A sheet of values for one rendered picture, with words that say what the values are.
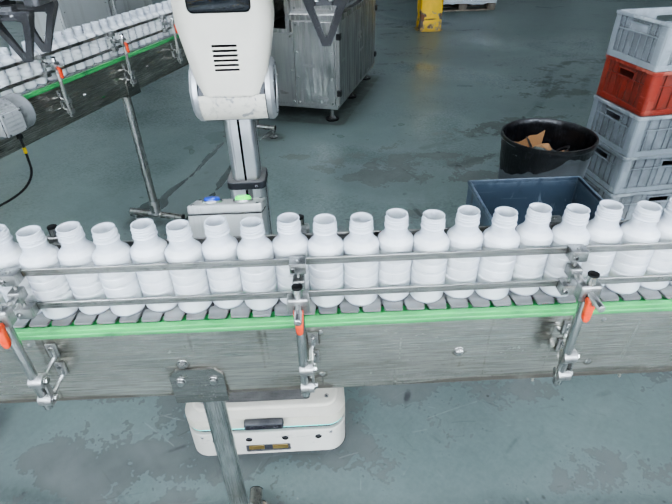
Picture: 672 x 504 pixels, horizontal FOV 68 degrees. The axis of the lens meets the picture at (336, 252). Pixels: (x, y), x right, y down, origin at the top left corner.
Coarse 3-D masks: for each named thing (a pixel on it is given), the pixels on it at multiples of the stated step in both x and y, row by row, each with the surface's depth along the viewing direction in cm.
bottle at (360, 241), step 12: (360, 216) 81; (360, 228) 78; (372, 228) 80; (348, 240) 81; (360, 240) 80; (372, 240) 80; (348, 252) 81; (360, 252) 80; (372, 252) 80; (348, 264) 82; (360, 264) 81; (372, 264) 82; (348, 276) 84; (360, 276) 82; (372, 276) 83; (348, 300) 87; (360, 300) 85; (372, 300) 86
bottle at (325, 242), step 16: (320, 224) 78; (336, 224) 80; (320, 240) 80; (336, 240) 80; (320, 256) 80; (320, 272) 82; (336, 272) 82; (320, 288) 84; (336, 288) 84; (320, 304) 86; (336, 304) 86
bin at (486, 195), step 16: (576, 176) 137; (480, 192) 138; (496, 192) 139; (512, 192) 139; (528, 192) 139; (544, 192) 139; (560, 192) 139; (576, 192) 138; (592, 192) 130; (480, 208) 128; (560, 208) 142; (592, 208) 131; (480, 224) 128
